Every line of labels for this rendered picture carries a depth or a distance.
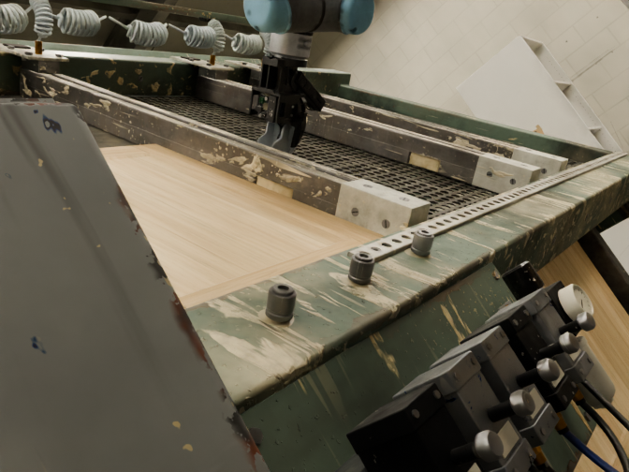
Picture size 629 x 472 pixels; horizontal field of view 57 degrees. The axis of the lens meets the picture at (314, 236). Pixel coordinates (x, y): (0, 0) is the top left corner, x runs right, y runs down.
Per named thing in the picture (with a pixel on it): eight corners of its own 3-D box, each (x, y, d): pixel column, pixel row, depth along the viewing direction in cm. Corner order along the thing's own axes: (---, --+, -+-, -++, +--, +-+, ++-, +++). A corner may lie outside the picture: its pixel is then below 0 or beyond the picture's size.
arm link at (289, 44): (289, 31, 110) (323, 37, 106) (285, 55, 112) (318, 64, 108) (263, 27, 104) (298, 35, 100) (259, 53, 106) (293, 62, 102)
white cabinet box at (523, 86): (700, 284, 371) (519, 34, 409) (615, 322, 404) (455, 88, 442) (705, 264, 419) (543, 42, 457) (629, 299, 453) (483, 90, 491)
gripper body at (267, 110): (246, 117, 109) (255, 51, 105) (276, 116, 116) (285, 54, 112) (276, 127, 105) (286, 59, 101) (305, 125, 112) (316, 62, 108)
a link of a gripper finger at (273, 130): (249, 165, 113) (255, 118, 110) (269, 162, 118) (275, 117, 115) (260, 169, 112) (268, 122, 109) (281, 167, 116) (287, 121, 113)
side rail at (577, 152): (597, 184, 194) (608, 153, 190) (334, 110, 251) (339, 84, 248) (602, 182, 200) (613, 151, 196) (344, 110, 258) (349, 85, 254)
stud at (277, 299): (279, 328, 49) (285, 297, 48) (258, 316, 50) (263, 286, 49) (298, 319, 51) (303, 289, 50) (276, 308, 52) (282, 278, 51)
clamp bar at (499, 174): (520, 202, 126) (555, 91, 118) (167, 89, 188) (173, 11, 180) (534, 196, 134) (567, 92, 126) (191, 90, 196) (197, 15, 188)
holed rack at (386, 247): (368, 265, 66) (369, 260, 65) (346, 256, 67) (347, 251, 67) (627, 154, 194) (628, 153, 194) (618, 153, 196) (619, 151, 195)
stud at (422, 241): (423, 259, 70) (429, 237, 69) (405, 252, 71) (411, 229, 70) (432, 255, 72) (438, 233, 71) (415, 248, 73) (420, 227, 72)
